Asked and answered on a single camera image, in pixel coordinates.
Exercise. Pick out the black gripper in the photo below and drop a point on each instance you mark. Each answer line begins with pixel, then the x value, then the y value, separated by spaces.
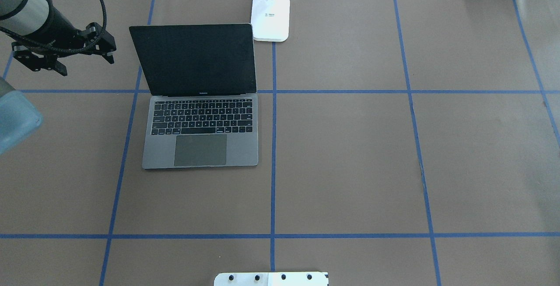
pixel 64 28

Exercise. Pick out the grey laptop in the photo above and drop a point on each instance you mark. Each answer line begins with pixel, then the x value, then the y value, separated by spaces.
pixel 203 110

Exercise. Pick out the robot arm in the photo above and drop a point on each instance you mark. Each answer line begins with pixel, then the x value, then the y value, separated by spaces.
pixel 41 36

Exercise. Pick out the white desk lamp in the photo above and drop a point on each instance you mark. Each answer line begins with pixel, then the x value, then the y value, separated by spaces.
pixel 270 20

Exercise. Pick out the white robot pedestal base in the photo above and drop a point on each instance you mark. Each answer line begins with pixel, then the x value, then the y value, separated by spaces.
pixel 272 279

